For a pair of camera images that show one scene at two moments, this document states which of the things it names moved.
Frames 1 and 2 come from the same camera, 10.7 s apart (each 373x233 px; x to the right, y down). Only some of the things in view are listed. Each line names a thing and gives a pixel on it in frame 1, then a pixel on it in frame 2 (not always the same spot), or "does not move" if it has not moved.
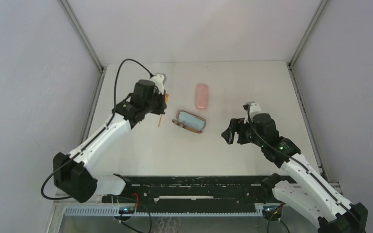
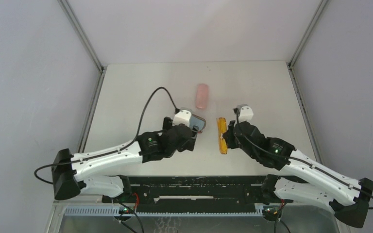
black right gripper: (238, 131) → (232, 135)
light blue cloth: (191, 121) does not move
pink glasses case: (202, 95) does not move
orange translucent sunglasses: (166, 97) → (222, 129)
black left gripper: (160, 105) → (191, 134)
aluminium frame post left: (87, 42) does not move
